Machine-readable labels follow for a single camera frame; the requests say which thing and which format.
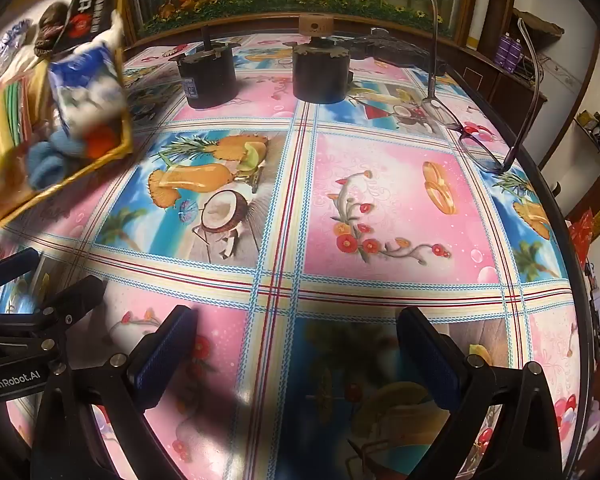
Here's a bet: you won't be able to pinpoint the black metal gear housing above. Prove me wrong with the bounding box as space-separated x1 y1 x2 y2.
335 27 448 78

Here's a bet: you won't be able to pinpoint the blue tissue packet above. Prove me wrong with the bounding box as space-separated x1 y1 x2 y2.
47 42 128 138

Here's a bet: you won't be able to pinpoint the brown fabric bundle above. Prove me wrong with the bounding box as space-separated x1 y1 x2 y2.
32 2 73 53

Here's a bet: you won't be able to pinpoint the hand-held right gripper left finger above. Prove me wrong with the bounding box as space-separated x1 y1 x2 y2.
30 305 201 480

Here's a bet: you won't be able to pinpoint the yellow cardboard box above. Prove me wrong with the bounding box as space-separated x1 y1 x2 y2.
0 0 136 236

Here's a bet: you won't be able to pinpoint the red yellow green sponge pack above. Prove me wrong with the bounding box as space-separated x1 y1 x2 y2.
0 77 36 181

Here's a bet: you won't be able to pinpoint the black snack packet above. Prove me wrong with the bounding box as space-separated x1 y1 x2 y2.
52 0 118 53

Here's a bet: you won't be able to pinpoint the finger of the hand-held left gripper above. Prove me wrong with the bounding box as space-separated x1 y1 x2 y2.
0 247 42 303
25 275 107 341

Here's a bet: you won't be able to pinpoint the black motor with shaft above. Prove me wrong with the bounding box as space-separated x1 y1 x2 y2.
175 25 241 110

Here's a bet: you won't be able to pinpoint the red plastic bag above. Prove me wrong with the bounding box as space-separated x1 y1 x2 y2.
85 125 121 158

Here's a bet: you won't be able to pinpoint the purple framed eyeglasses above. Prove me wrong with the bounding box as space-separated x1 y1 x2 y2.
420 0 545 176

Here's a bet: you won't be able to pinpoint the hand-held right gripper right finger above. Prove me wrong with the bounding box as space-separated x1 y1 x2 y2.
396 306 566 480

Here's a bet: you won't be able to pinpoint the black motor with wooden spool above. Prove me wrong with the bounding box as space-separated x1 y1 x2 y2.
290 12 353 105

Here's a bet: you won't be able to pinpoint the blue patterned white cloth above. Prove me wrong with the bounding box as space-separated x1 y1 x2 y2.
0 20 33 76

